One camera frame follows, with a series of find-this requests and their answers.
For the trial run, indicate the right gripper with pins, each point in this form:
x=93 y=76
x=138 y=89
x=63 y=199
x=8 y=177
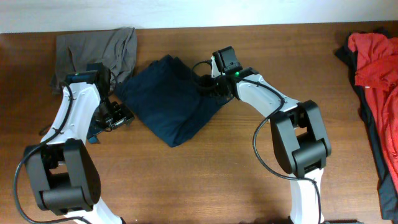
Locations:
x=204 y=86

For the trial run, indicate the black garment under red shirt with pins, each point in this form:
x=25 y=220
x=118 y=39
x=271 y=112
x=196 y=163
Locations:
x=386 y=189

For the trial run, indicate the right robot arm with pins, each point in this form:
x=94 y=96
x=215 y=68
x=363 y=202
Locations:
x=299 y=137

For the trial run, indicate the grey folded shirt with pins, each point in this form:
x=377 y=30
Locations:
x=115 y=49

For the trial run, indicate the red shirt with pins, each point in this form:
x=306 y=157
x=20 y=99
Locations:
x=377 y=73

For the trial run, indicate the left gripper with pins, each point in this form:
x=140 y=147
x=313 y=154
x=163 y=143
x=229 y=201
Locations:
x=123 y=115

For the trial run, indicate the navy blue garment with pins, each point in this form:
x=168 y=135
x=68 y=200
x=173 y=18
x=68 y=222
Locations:
x=165 y=99

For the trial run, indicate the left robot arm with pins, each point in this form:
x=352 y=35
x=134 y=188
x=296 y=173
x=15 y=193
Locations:
x=62 y=175

